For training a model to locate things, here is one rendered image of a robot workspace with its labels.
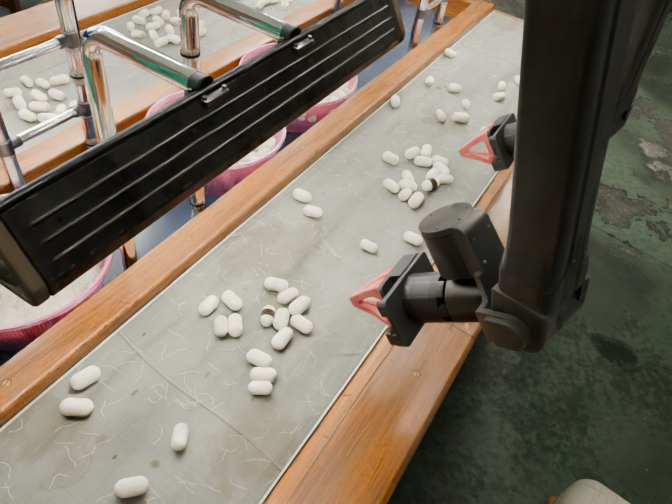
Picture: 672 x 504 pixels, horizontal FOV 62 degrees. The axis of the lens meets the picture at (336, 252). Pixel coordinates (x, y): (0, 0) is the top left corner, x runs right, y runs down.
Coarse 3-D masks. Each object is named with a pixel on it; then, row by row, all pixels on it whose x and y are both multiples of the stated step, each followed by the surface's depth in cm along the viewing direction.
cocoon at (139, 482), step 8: (120, 480) 62; (128, 480) 62; (136, 480) 62; (144, 480) 62; (120, 488) 61; (128, 488) 61; (136, 488) 61; (144, 488) 62; (120, 496) 61; (128, 496) 61
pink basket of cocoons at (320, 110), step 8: (256, 48) 130; (264, 48) 131; (248, 56) 128; (240, 64) 124; (352, 80) 128; (352, 88) 123; (344, 96) 121; (320, 104) 117; (328, 104) 118; (336, 104) 121; (312, 112) 120; (320, 112) 120; (328, 112) 122; (296, 120) 121; (304, 120) 122; (288, 128) 124; (296, 128) 124; (304, 128) 124
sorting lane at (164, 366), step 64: (448, 64) 144; (512, 64) 149; (384, 128) 120; (448, 128) 123; (320, 192) 102; (384, 192) 105; (448, 192) 108; (256, 256) 89; (320, 256) 91; (384, 256) 93; (128, 320) 78; (192, 320) 79; (256, 320) 81; (320, 320) 82; (64, 384) 70; (128, 384) 71; (192, 384) 73; (320, 384) 75; (0, 448) 64; (64, 448) 65; (128, 448) 66; (192, 448) 67; (256, 448) 68
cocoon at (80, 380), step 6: (90, 366) 70; (96, 366) 71; (78, 372) 70; (84, 372) 69; (90, 372) 70; (96, 372) 70; (72, 378) 69; (78, 378) 69; (84, 378) 69; (90, 378) 69; (96, 378) 70; (72, 384) 69; (78, 384) 69; (84, 384) 69
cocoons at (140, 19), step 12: (264, 0) 151; (276, 0) 153; (288, 0) 154; (144, 12) 137; (156, 12) 139; (168, 12) 139; (132, 24) 132; (144, 24) 135; (156, 24) 134; (168, 24) 134; (204, 24) 138; (144, 36) 131; (156, 36) 130; (168, 36) 130; (48, 84) 111; (60, 84) 114; (12, 96) 108; (36, 96) 108; (60, 96) 109; (24, 108) 104; (36, 108) 106; (48, 108) 107; (60, 108) 106
